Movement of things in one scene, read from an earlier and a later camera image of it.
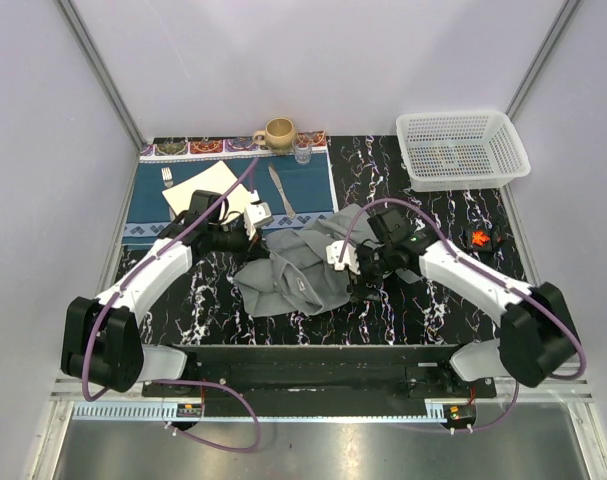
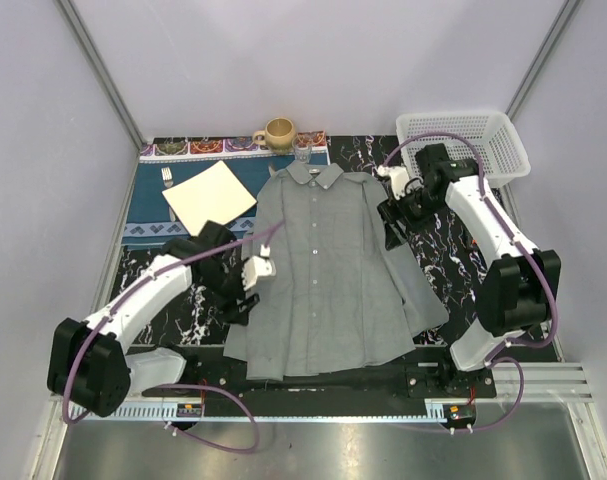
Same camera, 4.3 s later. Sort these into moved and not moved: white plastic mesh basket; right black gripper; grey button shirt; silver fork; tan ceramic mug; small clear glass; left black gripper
Moved: grey button shirt; right black gripper; left black gripper
Not moved: small clear glass; silver fork; white plastic mesh basket; tan ceramic mug
